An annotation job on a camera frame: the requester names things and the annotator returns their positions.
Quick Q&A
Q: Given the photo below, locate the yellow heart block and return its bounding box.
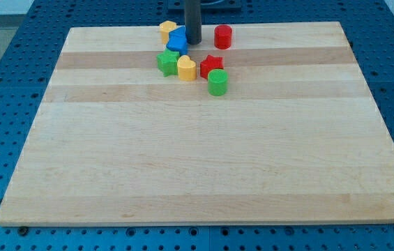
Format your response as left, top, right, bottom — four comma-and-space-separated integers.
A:
177, 55, 197, 81

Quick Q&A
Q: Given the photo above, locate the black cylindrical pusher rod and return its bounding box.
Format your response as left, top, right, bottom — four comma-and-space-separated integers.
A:
183, 0, 202, 45

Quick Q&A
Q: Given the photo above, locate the green cylinder block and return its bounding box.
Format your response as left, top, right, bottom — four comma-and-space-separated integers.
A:
208, 69, 229, 96

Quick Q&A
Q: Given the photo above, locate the blue triangle block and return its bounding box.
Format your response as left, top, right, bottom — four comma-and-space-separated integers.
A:
169, 26, 186, 39

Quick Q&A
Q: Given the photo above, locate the red cylinder block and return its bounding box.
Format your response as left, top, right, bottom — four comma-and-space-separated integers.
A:
213, 24, 233, 50

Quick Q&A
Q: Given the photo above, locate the yellow hexagon block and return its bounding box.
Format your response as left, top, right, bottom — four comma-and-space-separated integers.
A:
159, 20, 177, 45

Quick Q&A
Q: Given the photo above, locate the wooden board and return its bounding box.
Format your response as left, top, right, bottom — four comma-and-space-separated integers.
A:
0, 22, 394, 227

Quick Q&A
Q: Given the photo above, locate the blue cube block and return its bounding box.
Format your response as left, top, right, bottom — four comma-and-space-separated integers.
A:
166, 36, 188, 56

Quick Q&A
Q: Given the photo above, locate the green star block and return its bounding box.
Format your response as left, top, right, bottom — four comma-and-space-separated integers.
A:
156, 48, 180, 77

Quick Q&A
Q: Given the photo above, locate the red star block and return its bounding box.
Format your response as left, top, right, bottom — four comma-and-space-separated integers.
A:
199, 54, 224, 79

